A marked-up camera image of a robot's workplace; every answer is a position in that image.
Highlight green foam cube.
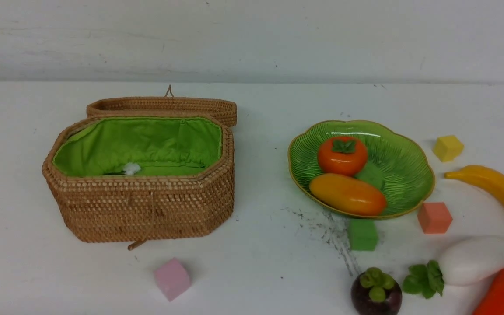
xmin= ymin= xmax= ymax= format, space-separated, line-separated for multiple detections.
xmin=348 ymin=218 xmax=379 ymax=252

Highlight orange persimmon green leaf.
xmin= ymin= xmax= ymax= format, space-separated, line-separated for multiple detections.
xmin=317 ymin=136 xmax=368 ymax=177

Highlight orange foam cube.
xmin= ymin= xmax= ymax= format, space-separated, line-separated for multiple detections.
xmin=417 ymin=202 xmax=453 ymax=235

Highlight yellow orange mango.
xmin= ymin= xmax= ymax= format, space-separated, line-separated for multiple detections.
xmin=308 ymin=173 xmax=387 ymax=217

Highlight yellow foam cube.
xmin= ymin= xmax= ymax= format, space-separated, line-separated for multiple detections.
xmin=432 ymin=134 xmax=464 ymax=163

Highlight dark purple mangosteen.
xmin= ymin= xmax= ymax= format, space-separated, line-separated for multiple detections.
xmin=350 ymin=267 xmax=403 ymax=315

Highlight white radish green leaves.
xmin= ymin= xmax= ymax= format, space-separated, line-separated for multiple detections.
xmin=401 ymin=236 xmax=504 ymax=299

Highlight pink foam cube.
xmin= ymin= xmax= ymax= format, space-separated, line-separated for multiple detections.
xmin=154 ymin=258 xmax=192 ymax=302

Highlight woven wicker basket green lining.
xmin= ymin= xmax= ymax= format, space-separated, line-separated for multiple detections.
xmin=42 ymin=88 xmax=238 ymax=250

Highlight green glass leaf plate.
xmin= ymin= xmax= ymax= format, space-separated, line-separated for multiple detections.
xmin=287 ymin=120 xmax=435 ymax=220

